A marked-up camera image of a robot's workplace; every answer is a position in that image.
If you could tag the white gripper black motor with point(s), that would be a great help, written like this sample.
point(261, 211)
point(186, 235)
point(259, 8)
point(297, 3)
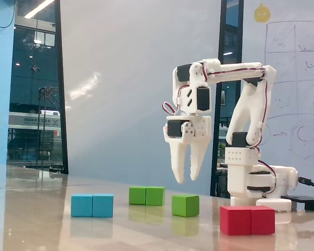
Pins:
point(201, 128)

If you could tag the small green cube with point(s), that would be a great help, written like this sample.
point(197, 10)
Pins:
point(184, 206)

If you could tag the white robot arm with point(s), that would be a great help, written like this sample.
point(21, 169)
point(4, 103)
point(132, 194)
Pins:
point(243, 112)

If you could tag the long green block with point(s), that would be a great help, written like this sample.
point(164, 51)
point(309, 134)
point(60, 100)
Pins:
point(146, 196)

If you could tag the long red block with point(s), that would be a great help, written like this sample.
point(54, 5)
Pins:
point(247, 221)

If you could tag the long blue block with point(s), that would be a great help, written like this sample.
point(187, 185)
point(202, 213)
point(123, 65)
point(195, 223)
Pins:
point(91, 206)

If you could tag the black power adapter box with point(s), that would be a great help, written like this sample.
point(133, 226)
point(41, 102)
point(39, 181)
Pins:
point(303, 200)

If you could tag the metal scaffold tower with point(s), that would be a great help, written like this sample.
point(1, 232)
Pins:
point(44, 90)

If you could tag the yellow round sticker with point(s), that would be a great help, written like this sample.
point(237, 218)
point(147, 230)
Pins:
point(262, 14)

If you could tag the wide black window frame post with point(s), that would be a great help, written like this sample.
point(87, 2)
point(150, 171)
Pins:
point(217, 117)

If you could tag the thin black window frame post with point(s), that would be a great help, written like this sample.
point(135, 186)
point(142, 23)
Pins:
point(60, 78)

